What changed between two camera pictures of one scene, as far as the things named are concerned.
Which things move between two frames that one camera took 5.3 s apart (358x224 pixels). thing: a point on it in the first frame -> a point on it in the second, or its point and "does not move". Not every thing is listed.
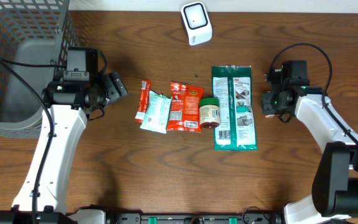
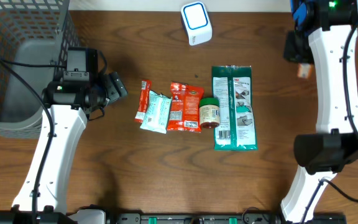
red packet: (144, 101) does not move
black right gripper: (268, 109) -> (291, 52)
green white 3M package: (234, 108) does not move
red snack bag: (184, 109) does not move
